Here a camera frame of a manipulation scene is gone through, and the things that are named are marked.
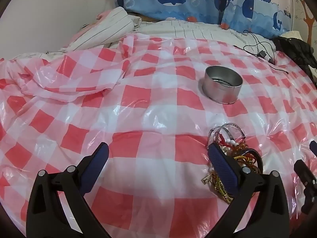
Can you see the round metal tin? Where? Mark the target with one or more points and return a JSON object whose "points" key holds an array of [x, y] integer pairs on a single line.
{"points": [[218, 94]]}

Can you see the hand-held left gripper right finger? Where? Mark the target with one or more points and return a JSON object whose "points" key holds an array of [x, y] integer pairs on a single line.
{"points": [[223, 171]]}

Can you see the black clothing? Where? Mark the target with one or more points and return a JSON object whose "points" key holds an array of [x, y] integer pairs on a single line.
{"points": [[297, 52]]}

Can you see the beige cloth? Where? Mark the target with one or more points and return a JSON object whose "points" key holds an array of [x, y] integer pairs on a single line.
{"points": [[296, 35]]}

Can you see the black charger plug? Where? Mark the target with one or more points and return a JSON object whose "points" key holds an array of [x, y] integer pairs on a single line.
{"points": [[261, 53]]}

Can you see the blue whale print pillow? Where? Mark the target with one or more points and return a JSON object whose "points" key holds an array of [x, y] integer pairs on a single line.
{"points": [[173, 0]]}

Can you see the white striped bed sheet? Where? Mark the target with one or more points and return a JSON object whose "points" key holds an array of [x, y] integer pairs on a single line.
{"points": [[198, 31]]}

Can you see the white striped quilt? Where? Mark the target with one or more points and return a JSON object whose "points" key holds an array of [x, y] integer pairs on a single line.
{"points": [[116, 26]]}

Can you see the red white checked plastic sheet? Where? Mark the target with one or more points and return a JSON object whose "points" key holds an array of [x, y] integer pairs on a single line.
{"points": [[148, 119]]}

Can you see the blue whale print curtain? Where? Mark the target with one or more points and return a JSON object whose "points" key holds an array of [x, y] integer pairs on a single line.
{"points": [[257, 10]]}

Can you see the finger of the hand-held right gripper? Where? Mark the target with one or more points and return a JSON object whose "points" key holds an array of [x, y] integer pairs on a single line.
{"points": [[305, 176], [313, 147]]}

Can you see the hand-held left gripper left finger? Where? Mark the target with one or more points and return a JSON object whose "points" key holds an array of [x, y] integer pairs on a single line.
{"points": [[95, 168]]}

